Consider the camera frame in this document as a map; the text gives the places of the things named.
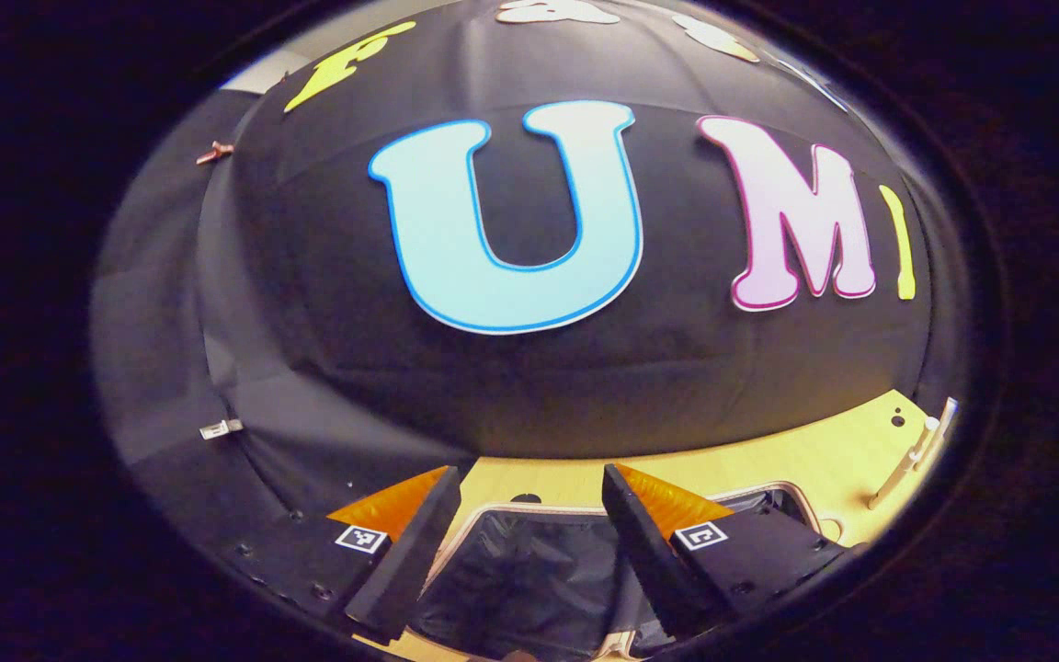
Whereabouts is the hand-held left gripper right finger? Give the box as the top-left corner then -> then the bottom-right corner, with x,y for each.
601,462 -> 861,645

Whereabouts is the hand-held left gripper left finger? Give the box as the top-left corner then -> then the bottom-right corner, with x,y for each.
233,465 -> 463,645

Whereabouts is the pink suitcase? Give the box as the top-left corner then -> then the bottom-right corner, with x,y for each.
410,482 -> 848,659

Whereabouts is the white pump bottle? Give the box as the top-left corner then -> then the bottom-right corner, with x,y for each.
867,416 -> 942,510

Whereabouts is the black backdrop cloth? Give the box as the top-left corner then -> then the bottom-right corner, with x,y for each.
90,0 -> 962,553

